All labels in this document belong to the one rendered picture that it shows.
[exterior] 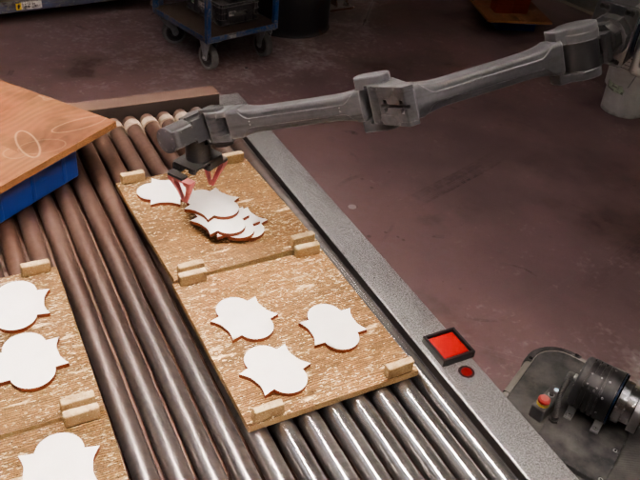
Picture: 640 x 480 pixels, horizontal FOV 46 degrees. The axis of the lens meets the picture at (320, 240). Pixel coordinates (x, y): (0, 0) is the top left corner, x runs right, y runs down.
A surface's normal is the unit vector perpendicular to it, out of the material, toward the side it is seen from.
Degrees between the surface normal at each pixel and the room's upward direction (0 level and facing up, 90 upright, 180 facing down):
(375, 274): 0
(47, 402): 0
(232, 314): 0
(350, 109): 85
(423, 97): 72
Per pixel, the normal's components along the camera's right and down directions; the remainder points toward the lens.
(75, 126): 0.08, -0.81
